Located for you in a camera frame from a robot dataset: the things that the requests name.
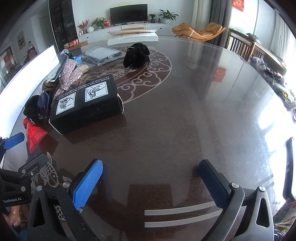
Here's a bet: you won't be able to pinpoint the red wall decoration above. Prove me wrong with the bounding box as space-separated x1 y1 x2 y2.
232 0 244 11

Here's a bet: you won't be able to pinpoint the red flower vase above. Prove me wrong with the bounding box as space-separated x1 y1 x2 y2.
77 20 89 34

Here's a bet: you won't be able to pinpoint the red snack packet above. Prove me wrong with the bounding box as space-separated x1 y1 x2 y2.
23 117 48 154

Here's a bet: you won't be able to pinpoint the bundle of wooden sticks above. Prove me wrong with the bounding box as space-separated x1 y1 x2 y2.
77 64 89 73

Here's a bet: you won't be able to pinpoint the sparkly hair claw clip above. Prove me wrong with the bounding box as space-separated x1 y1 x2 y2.
53 59 83 100

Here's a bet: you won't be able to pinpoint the green potted plant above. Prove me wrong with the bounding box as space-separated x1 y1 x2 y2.
159 9 179 24

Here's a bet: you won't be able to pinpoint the blue white cream box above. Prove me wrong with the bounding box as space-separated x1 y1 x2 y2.
72 56 82 64

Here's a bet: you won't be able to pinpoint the orange lounge chair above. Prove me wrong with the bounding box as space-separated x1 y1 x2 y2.
171 22 226 42

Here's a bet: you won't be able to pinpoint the wooden side table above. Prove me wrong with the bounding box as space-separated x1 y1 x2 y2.
225 29 287 76

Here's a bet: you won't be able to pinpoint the black velvet scrunchie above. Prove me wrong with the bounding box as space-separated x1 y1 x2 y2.
23 95 40 122

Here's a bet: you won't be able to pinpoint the black box with white labels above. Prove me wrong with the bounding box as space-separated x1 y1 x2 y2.
49 74 124 135

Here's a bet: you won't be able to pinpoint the cardboard box on floor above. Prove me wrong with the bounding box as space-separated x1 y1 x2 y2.
64 40 88 51

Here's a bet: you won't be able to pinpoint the flat white box lid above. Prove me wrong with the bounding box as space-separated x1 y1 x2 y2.
107 29 159 46

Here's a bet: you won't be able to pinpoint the white tv cabinet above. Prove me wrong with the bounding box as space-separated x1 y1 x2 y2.
78 23 174 44

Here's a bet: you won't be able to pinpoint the large white storage box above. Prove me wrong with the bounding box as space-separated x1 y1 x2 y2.
1 45 59 138

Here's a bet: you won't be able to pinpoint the person's left hand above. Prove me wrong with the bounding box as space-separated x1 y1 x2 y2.
3 205 21 227

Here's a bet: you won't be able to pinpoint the dark bookshelf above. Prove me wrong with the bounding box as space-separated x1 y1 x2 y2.
48 0 78 52

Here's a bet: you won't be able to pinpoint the blue tinted glasses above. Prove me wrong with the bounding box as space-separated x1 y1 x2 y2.
37 91 50 120

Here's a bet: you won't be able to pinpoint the black television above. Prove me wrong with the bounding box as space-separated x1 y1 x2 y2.
109 4 148 25

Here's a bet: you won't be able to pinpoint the black velvet pouch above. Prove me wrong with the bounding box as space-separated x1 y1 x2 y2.
123 43 150 69

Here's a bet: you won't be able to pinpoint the clear plastic bag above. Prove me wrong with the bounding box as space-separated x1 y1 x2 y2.
81 47 125 66

